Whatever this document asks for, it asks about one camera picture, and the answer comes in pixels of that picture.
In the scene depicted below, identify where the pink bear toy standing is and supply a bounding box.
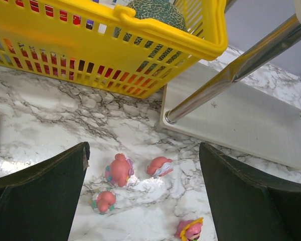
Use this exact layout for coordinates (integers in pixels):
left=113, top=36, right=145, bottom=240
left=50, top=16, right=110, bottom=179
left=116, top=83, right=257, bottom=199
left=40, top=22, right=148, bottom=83
left=105, top=153, right=134, bottom=187

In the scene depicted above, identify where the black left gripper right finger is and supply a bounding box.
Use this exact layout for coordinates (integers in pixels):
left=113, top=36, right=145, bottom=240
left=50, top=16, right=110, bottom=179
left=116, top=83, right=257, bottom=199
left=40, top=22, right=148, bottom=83
left=199, top=143, right=301, bottom=240

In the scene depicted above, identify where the white two-tier shelf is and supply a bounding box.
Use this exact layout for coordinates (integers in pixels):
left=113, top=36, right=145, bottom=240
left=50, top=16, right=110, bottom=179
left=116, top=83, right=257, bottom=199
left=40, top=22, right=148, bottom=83
left=156, top=1, right=301, bottom=170

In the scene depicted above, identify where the yellow plastic basket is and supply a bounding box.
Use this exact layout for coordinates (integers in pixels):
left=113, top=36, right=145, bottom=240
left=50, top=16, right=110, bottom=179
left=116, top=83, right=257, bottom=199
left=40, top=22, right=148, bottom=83
left=0, top=1, right=228, bottom=98

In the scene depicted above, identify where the green melon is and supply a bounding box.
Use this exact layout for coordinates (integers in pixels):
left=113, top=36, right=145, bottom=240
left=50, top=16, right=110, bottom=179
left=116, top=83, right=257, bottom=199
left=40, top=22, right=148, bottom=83
left=112, top=0, right=189, bottom=76

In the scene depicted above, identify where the pink bear shell toy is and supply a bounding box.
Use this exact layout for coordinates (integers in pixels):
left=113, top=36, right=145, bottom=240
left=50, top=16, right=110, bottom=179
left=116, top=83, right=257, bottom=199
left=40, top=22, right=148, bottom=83
left=146, top=157, right=174, bottom=178

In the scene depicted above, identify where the pink bear flower-wreath toy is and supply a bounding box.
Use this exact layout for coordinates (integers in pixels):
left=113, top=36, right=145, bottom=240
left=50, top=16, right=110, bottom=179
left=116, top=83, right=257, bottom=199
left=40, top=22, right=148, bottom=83
left=89, top=187, right=116, bottom=215

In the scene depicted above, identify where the pink bear sunflower toy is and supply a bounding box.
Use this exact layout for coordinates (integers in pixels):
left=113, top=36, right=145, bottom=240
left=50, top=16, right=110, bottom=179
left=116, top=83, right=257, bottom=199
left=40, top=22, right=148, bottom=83
left=175, top=217, right=203, bottom=241

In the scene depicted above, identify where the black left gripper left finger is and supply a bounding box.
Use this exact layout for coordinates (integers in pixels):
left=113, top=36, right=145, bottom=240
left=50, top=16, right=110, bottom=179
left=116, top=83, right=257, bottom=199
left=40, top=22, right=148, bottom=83
left=0, top=142, right=90, bottom=240

